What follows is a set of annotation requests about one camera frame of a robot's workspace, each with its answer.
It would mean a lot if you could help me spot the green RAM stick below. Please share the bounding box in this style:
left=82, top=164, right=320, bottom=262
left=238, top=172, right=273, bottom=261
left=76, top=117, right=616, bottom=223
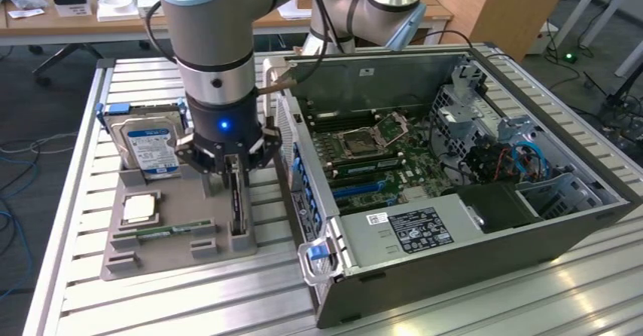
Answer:
left=112, top=221, right=214, bottom=241

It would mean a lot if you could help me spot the perforated metal cage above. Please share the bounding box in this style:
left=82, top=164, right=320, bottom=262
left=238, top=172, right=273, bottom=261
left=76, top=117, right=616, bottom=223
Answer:
left=429, top=83, right=508, bottom=166

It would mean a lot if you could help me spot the silver drive bracket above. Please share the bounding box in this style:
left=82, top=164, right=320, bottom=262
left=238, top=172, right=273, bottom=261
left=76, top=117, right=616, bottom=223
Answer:
left=496, top=114, right=549, bottom=153

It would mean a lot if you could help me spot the thin black cable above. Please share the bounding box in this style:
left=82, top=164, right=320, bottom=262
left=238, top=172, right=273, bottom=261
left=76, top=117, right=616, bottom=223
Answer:
left=424, top=29, right=477, bottom=57

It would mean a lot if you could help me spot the silver CPU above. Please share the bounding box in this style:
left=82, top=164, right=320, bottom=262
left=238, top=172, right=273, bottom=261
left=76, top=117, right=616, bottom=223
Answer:
left=122, top=195, right=161, bottom=224

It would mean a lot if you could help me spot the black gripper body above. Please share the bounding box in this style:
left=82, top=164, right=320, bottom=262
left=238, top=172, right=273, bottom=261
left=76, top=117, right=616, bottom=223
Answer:
left=185, top=95, right=262, bottom=163

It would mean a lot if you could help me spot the hard disk in blue carrier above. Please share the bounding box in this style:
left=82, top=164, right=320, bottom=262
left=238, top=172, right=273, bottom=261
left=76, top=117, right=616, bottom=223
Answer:
left=94, top=100, right=194, bottom=182

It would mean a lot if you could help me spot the silver disk bay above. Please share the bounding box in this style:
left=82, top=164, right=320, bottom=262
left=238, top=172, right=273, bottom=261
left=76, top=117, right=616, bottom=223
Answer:
left=515, top=170, right=607, bottom=222

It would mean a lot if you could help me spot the open grey PC case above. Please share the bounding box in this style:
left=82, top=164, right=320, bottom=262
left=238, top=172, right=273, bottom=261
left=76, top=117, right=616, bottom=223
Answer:
left=261, top=41, right=643, bottom=330

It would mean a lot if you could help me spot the grey parts rack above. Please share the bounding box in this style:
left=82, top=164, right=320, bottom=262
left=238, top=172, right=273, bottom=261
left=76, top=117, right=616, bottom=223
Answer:
left=100, top=160, right=260, bottom=283

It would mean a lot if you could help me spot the blue expansion slot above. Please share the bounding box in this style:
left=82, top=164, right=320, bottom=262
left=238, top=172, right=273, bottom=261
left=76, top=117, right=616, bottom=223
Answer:
left=332, top=182, right=385, bottom=201

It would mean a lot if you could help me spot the white desk frame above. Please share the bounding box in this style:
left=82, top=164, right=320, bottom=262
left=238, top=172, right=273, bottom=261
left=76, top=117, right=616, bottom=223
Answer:
left=547, top=0, right=643, bottom=78

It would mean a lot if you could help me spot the green motherboard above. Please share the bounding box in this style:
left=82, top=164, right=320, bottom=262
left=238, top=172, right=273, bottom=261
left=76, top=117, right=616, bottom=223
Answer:
left=298, top=100, right=471, bottom=216

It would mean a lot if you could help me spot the blue floor cable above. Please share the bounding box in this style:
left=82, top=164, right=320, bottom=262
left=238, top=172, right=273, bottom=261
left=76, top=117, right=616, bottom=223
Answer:
left=0, top=154, right=41, bottom=303

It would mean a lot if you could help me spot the graphics card with black fan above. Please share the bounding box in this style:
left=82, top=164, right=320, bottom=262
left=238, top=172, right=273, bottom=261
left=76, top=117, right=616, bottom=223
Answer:
left=222, top=154, right=250, bottom=239

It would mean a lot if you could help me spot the white socket box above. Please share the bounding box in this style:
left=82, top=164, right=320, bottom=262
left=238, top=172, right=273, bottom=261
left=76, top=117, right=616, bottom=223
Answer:
left=531, top=30, right=553, bottom=57

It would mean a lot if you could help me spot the black stand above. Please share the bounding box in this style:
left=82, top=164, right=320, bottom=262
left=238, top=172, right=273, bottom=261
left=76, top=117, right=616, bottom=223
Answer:
left=584, top=45, right=643, bottom=141

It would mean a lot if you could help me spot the silver socket cover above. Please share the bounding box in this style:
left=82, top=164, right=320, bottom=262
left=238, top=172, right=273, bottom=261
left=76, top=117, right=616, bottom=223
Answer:
left=372, top=110, right=409, bottom=149

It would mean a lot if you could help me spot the CPU socket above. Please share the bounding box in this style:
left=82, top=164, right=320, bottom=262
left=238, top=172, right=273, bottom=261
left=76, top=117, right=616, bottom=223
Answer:
left=339, top=129, right=384, bottom=160

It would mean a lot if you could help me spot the blue wire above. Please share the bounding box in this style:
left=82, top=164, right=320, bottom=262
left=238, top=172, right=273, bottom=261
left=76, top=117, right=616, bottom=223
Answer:
left=515, top=139, right=551, bottom=182

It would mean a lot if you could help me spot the silver chipset heatsink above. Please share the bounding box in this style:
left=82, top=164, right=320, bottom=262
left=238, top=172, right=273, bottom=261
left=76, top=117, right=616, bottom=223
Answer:
left=400, top=188, right=429, bottom=203

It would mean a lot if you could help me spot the black and white box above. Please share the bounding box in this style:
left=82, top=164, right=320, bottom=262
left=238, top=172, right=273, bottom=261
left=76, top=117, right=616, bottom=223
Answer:
left=49, top=0, right=93, bottom=17

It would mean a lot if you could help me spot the wooden cabinet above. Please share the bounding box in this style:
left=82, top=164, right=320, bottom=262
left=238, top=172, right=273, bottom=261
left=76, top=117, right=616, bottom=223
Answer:
left=419, top=0, right=577, bottom=63

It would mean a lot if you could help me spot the flat white box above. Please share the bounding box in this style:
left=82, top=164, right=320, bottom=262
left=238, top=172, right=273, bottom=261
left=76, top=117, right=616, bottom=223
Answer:
left=96, top=4, right=141, bottom=23

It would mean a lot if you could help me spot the silver power supply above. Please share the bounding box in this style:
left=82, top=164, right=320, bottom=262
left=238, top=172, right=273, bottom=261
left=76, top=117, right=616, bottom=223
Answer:
left=332, top=194, right=487, bottom=273

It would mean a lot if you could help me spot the white cube box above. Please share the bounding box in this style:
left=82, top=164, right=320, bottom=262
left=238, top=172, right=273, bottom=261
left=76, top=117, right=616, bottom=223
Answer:
left=136, top=0, right=165, bottom=19

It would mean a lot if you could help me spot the black chair base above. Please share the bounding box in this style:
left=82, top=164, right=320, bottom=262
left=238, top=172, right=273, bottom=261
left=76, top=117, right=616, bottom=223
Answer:
left=29, top=41, right=104, bottom=87

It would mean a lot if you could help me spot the stack of white papers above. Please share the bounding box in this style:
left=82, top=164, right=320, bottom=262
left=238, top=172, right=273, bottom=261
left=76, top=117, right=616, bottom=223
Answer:
left=274, top=0, right=313, bottom=20

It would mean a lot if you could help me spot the white card pink print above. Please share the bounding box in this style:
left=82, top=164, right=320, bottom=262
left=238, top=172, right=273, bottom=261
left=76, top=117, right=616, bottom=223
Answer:
left=6, top=8, right=46, bottom=19

